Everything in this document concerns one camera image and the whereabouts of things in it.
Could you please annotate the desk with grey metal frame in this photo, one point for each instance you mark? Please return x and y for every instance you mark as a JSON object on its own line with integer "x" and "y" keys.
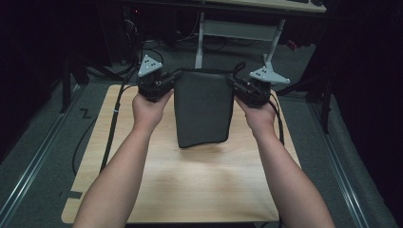
{"x": 240, "y": 30}

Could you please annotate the person's left hand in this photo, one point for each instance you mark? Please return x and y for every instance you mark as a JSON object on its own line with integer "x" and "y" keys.
{"x": 149, "y": 112}

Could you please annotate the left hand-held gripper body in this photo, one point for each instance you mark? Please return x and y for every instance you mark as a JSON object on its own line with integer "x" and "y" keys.
{"x": 153, "y": 84}

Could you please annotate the aluminium floor rail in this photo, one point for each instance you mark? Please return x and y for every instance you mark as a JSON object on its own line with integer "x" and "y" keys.
{"x": 34, "y": 161}
{"x": 339, "y": 164}

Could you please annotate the black metal stand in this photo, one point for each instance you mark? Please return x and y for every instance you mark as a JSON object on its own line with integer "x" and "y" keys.
{"x": 71, "y": 82}
{"x": 316, "y": 101}

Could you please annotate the small red object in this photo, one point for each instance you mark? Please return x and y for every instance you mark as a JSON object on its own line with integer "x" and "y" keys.
{"x": 292, "y": 44}

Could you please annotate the grey cloth with black trim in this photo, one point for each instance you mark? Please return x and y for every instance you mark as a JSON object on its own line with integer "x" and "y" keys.
{"x": 202, "y": 107}

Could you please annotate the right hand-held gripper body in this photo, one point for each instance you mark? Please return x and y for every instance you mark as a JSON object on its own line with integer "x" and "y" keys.
{"x": 256, "y": 90}

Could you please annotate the person's right hand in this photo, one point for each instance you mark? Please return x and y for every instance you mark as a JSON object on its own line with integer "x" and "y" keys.
{"x": 259, "y": 118}

